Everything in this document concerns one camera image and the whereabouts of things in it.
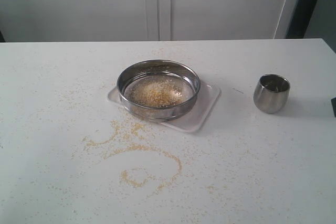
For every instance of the stainless steel cup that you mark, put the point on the stainless steel cup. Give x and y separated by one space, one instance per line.
271 93

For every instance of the yellow-brown granules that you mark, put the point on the yellow-brown granules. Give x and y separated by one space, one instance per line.
156 93

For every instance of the white plastic tray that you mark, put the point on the white plastic tray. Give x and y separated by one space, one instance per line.
193 121

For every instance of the round stainless steel sieve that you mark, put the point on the round stainless steel sieve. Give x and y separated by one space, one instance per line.
180 74

